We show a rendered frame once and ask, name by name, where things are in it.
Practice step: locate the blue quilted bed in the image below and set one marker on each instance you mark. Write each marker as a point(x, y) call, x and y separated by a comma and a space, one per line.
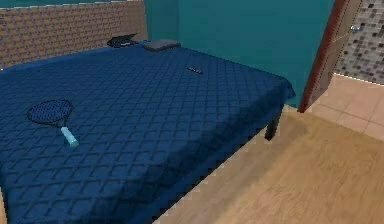
point(160, 110)

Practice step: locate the black remote control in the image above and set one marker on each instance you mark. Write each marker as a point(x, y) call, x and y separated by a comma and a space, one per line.
point(194, 70)

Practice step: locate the black laptop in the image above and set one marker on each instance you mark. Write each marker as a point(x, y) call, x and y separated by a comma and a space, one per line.
point(120, 41)

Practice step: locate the black tennis racket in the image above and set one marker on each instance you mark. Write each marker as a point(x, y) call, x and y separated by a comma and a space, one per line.
point(50, 115)

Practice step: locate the brown room door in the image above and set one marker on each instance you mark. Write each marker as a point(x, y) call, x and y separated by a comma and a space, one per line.
point(328, 50)

